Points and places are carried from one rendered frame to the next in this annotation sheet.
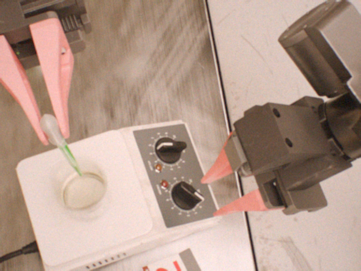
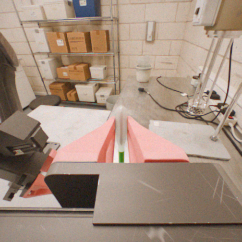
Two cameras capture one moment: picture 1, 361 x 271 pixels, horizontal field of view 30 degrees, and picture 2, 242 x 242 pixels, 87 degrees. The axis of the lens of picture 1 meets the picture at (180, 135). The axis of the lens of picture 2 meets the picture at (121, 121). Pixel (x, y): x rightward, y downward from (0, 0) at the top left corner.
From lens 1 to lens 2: 0.47 m
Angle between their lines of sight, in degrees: 70
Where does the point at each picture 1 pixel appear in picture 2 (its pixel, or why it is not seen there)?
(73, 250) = not seen: hidden behind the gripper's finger
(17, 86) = (139, 128)
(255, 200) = (54, 153)
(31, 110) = (131, 121)
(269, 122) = (8, 123)
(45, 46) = (91, 140)
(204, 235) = not seen: hidden behind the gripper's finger
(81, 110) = not seen: outside the picture
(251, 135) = (23, 128)
